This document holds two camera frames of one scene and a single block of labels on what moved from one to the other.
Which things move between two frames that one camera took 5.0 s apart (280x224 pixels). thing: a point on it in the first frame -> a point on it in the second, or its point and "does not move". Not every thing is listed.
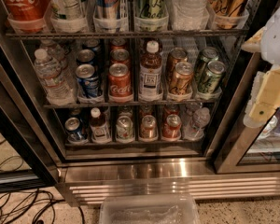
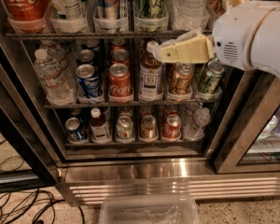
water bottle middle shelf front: x=50 y=74 does not move
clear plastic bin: x=149 y=209 does not move
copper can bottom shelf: x=148 y=127 does not move
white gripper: x=276 y=42 -> x=236 y=36
